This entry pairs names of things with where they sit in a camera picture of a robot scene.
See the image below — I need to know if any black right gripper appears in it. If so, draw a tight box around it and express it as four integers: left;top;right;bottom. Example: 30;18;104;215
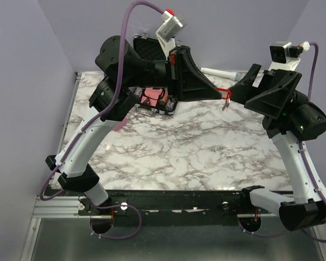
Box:
222;64;310;119

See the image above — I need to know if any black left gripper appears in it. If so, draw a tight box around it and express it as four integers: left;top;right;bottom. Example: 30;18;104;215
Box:
122;45;222;101

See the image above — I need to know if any silver key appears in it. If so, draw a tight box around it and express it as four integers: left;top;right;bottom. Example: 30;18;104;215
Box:
222;98;230;111

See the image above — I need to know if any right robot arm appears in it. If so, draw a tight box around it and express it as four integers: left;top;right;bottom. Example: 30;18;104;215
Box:
230;64;326;231

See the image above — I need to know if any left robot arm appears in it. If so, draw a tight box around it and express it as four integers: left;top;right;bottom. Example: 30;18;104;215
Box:
46;35;222;215

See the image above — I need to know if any white cylindrical tube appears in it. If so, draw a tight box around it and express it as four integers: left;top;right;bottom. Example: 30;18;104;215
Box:
200;67;242;81

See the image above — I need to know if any pink card deck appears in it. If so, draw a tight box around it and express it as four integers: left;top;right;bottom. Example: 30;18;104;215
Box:
141;88;164;107

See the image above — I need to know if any black poker chip case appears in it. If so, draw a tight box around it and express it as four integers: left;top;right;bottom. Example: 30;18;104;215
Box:
129;35;178;117

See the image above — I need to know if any pink plastic box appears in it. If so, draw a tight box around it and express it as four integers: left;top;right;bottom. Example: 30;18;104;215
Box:
113;116;129;132

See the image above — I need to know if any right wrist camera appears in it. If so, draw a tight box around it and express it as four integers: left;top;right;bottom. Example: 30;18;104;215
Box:
268;41;310;71

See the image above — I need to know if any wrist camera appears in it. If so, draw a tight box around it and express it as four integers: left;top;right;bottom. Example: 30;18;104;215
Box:
268;41;310;71
155;9;186;58

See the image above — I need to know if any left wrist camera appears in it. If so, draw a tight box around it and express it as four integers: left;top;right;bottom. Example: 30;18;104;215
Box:
155;9;186;58

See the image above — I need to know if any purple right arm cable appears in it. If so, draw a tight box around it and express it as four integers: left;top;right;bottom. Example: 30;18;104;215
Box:
298;42;326;243

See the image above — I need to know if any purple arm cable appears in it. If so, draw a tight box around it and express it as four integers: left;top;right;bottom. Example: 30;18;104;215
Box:
39;0;166;202
298;42;326;243

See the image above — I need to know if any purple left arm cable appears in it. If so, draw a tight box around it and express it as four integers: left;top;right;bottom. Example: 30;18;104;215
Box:
39;0;166;202

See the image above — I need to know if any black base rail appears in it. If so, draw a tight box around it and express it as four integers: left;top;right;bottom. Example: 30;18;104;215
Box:
78;190;294;226

